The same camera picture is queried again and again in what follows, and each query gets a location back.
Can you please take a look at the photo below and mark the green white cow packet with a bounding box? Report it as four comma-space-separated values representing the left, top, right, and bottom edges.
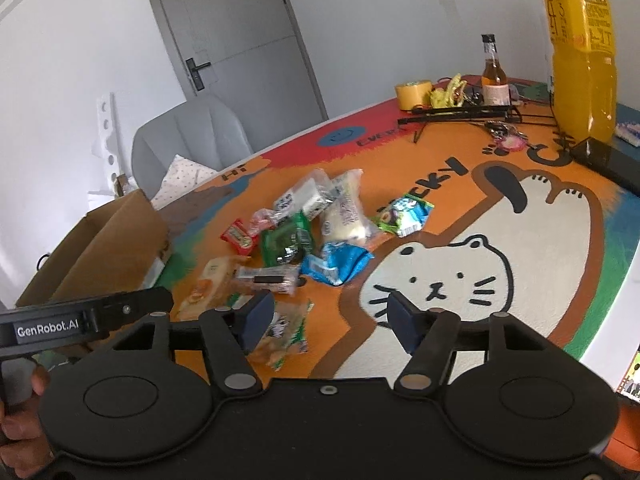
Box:
247, 300, 315, 372

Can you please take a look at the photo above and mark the black folding metal rack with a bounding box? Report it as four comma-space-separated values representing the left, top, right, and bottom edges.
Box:
397, 104, 559, 129

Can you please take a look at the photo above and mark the grey chair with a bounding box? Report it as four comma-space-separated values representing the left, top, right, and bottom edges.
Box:
130, 93, 254, 197

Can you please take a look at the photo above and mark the dotted beige pillow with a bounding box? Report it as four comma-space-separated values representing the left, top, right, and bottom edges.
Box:
149, 154, 221, 211

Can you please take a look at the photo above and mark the red snack packet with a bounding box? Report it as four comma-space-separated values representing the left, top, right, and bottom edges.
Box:
221, 218, 260, 256

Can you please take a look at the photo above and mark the yellow green packet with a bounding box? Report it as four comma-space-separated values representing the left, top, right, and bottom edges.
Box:
428, 73, 469, 109

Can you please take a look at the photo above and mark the blue green snack packet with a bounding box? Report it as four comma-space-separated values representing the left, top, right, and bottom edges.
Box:
375, 195, 435, 238

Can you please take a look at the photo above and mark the cardboard box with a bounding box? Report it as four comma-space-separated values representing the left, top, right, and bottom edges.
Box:
15, 189, 174, 311

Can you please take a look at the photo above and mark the yellow tape roll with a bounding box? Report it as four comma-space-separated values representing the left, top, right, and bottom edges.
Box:
394, 79, 434, 111

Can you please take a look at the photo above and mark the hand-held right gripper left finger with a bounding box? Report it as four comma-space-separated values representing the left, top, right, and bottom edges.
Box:
104, 291, 277, 395

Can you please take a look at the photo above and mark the pink key ring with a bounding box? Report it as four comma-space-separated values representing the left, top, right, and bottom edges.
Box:
482, 122, 529, 154

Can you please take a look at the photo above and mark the large yellow juice bottle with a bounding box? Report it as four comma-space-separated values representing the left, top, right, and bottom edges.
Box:
539, 0, 619, 144

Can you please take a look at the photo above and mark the white perforated board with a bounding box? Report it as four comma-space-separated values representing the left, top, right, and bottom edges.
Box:
89, 92, 121, 196

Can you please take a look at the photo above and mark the amber glass bottle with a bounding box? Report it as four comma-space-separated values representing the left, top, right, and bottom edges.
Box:
480, 33, 510, 108

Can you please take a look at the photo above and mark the white black printed snack packet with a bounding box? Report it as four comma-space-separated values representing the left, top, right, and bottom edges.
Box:
272, 169, 334, 221

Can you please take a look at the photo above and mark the grey door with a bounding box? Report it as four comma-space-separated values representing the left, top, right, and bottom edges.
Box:
138, 0, 329, 124

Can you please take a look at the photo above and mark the clear white bread packet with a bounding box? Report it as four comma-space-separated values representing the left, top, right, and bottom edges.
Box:
319, 168, 382, 249

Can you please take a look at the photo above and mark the person's left hand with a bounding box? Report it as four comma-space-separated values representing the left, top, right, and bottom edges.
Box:
0, 365, 52, 462

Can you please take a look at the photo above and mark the black rectangular box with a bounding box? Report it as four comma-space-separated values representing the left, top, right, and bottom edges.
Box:
572, 139, 640, 189

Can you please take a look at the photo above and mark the pink clear snack packet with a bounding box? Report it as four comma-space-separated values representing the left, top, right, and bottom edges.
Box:
249, 208, 281, 236

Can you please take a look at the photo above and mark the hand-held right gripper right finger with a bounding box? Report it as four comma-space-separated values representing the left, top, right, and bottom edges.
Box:
386, 292, 551, 394

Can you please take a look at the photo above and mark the dark bar clear packet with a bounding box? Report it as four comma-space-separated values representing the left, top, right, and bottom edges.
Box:
232, 264, 307, 295

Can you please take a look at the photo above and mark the black door handle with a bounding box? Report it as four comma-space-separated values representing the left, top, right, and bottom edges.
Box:
185, 57, 212, 92

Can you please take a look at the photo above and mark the beige bread packet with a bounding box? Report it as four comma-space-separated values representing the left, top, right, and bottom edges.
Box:
172, 255, 251, 322

